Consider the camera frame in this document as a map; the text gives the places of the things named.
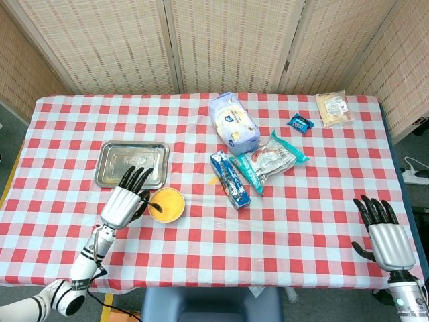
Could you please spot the orange box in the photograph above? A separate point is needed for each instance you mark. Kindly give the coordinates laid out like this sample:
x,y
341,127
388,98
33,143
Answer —
x,y
124,317

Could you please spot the pale blue flour bag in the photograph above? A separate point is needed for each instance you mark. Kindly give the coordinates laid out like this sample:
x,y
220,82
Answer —
x,y
234,124

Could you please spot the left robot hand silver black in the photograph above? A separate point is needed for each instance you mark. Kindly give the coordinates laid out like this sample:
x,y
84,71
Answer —
x,y
120,208

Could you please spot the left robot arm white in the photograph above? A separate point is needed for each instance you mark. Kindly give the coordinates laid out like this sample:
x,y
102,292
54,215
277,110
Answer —
x,y
83,265

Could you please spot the dark metal spoon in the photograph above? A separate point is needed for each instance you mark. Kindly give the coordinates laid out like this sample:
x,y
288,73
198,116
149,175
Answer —
x,y
157,207

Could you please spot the teal clear snack package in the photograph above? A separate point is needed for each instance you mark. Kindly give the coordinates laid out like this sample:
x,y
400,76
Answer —
x,y
268,161

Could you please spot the white power strip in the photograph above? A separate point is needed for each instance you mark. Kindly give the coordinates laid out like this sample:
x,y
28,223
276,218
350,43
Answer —
x,y
414,177

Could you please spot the small blue snack packet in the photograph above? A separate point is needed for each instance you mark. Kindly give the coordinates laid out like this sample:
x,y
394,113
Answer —
x,y
300,123

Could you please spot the rectangular steel tray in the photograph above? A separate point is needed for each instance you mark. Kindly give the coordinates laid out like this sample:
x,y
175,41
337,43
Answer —
x,y
114,157

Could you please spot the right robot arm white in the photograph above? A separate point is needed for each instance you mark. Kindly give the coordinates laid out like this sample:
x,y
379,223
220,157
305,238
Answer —
x,y
407,302

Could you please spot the bowl of yellow powder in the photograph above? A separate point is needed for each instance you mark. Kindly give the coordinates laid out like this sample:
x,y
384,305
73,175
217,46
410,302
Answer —
x,y
166,218

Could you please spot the red white checkered tablecloth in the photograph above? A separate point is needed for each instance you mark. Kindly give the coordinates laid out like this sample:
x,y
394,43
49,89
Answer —
x,y
234,241

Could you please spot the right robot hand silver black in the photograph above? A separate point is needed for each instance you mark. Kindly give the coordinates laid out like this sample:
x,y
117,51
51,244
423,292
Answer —
x,y
392,246

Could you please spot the long blue cardboard box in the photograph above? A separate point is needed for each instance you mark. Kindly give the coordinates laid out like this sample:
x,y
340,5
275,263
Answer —
x,y
229,181

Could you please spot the clear bag beige powder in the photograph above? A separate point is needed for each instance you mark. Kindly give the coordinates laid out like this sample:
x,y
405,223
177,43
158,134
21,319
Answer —
x,y
335,110

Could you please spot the blue grey seat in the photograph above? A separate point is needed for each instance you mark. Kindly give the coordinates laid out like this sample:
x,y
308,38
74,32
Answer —
x,y
211,305

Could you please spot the woven folding screen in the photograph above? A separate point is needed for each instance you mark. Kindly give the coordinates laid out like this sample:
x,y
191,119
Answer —
x,y
231,43

